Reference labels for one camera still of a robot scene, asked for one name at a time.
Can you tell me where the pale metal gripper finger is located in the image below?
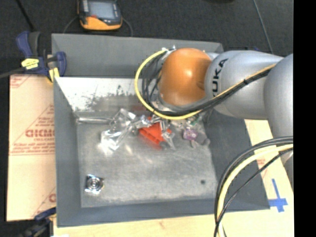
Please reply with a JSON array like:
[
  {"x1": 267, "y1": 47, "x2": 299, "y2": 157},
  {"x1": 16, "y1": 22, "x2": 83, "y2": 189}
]
[
  {"x1": 130, "y1": 118, "x2": 154, "y2": 131},
  {"x1": 160, "y1": 124, "x2": 176, "y2": 151}
]

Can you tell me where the orange-red plastic toy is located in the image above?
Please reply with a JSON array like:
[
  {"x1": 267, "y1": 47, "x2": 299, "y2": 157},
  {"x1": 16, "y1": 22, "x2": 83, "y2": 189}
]
[{"x1": 138, "y1": 117, "x2": 173, "y2": 146}]

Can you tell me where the small purple object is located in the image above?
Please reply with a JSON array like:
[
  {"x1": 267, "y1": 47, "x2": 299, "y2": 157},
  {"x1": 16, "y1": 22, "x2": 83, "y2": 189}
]
[{"x1": 182, "y1": 128, "x2": 198, "y2": 141}]

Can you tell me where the clear glass object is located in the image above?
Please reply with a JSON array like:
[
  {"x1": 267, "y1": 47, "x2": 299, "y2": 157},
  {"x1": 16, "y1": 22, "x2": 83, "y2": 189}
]
[{"x1": 100, "y1": 108, "x2": 138, "y2": 153}]

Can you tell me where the grey metal bin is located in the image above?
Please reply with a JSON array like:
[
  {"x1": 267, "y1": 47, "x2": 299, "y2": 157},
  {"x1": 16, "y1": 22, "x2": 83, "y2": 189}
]
[{"x1": 51, "y1": 33, "x2": 270, "y2": 227}]

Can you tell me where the small square clear glass dish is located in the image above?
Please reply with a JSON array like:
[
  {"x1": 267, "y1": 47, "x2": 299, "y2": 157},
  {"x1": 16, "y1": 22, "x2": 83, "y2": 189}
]
[{"x1": 84, "y1": 173, "x2": 105, "y2": 195}]

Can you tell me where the brown cardboard board red print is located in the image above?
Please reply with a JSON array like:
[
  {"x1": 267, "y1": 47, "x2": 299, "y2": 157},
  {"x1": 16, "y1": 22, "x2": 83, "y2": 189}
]
[{"x1": 6, "y1": 74, "x2": 57, "y2": 222}]

